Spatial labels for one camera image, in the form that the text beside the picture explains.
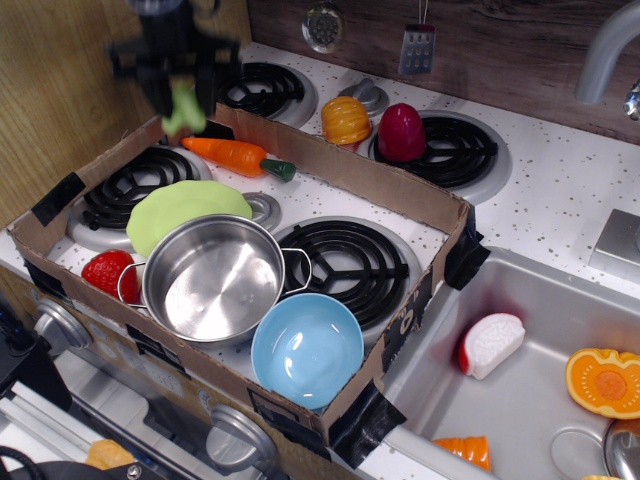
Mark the brown cardboard fence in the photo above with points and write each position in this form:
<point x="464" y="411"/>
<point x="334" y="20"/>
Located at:
<point x="359" y="417"/>

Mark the stainless steel pot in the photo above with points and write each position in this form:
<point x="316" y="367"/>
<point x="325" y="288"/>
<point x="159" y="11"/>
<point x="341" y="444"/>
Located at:
<point x="212" y="280"/>

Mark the black rear left burner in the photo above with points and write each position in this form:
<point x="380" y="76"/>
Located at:
<point x="272" y="91"/>

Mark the silver rear stove knob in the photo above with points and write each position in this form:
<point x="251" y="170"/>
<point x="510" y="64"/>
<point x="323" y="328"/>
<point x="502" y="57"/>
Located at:
<point x="374" y="99"/>

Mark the yellow orange toy pumpkin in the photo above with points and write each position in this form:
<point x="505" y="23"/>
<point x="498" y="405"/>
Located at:
<point x="344" y="121"/>

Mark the green toy broccoli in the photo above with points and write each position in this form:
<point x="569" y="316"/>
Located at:
<point x="187" y="112"/>

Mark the silver sink faucet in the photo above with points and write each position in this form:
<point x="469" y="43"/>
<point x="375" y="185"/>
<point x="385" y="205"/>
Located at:
<point x="604" y="52"/>

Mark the orange toy carrot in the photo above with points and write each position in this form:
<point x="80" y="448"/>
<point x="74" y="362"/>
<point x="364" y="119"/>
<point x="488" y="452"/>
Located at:
<point x="243" y="158"/>

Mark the silver stove knob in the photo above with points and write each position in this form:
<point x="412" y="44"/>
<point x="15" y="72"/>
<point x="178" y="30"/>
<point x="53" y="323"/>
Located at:
<point x="59" y="328"/>
<point x="374" y="99"/>
<point x="235" y="443"/>
<point x="266" y="210"/>

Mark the yellow toy food piece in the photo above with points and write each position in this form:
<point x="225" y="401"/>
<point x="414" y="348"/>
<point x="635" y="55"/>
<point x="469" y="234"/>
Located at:
<point x="107" y="454"/>

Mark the silver pot lid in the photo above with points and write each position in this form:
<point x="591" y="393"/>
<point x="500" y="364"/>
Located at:
<point x="621" y="449"/>

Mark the red white toy radish half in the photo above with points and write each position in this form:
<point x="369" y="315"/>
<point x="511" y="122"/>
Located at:
<point x="489" y="342"/>

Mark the light green plastic plate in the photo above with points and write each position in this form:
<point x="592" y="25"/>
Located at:
<point x="166" y="208"/>

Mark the red toy strawberry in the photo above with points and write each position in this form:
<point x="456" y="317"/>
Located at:
<point x="104" y="272"/>

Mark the light blue plastic bowl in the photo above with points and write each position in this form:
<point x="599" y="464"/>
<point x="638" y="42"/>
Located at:
<point x="306" y="349"/>

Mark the silver right stove knob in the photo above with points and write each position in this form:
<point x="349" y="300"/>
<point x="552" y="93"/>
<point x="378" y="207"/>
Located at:
<point x="235" y="443"/>

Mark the black rear right burner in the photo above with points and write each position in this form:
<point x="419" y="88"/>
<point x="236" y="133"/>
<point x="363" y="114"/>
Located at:
<point x="464" y="155"/>

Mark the silver left stove knob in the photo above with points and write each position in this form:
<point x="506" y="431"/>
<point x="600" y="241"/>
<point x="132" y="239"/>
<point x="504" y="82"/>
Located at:
<point x="59" y="328"/>

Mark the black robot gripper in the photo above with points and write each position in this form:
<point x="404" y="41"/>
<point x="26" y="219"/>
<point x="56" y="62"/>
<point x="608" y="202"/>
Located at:
<point x="173" y="42"/>

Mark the black burner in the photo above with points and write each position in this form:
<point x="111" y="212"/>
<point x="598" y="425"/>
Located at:
<point x="464" y="155"/>
<point x="272" y="91"/>
<point x="362" y="264"/>
<point x="98" y="220"/>

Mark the silver centre stove knob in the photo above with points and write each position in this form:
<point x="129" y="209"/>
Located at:
<point x="266" y="210"/>

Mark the hanging metal strainer ladle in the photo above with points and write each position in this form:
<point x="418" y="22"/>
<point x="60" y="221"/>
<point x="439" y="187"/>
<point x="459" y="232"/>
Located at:
<point x="323" y="27"/>

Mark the hanging metal spatula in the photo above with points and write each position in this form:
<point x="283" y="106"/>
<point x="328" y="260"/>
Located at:
<point x="418" y="44"/>

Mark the black front right burner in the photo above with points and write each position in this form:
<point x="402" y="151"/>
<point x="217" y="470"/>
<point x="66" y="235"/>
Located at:
<point x="362" y="264"/>

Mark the orange toy pumpkin slice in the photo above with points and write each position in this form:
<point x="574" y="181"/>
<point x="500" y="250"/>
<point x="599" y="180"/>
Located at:
<point x="475" y="450"/>

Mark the orange toy pumpkin half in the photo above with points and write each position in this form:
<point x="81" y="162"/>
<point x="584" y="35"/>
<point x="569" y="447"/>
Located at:
<point x="605" y="382"/>

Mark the dark red toy vegetable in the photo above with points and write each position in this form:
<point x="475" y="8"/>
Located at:
<point x="401" y="134"/>

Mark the black front left burner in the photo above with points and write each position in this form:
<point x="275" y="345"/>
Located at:
<point x="98" y="220"/>

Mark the stainless steel sink basin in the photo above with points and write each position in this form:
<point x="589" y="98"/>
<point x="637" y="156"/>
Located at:
<point x="535" y="430"/>

